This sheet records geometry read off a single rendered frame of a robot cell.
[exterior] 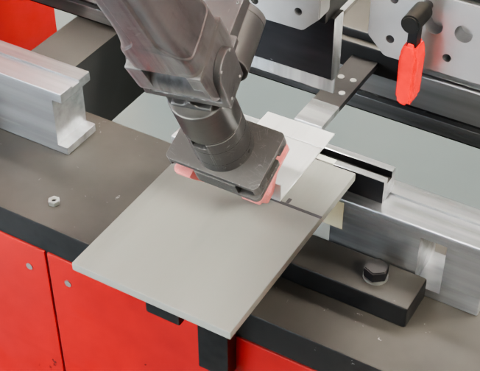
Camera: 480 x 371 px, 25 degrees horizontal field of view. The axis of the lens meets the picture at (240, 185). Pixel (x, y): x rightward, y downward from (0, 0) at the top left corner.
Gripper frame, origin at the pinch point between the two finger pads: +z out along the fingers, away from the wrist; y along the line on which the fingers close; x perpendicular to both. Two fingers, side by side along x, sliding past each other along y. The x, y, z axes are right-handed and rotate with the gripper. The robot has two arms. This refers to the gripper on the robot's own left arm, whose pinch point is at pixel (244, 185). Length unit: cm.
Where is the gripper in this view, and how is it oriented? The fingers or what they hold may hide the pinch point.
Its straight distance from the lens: 110.9
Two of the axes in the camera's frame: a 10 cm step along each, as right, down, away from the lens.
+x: -4.5, 8.4, -3.0
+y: -8.7, -3.3, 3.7
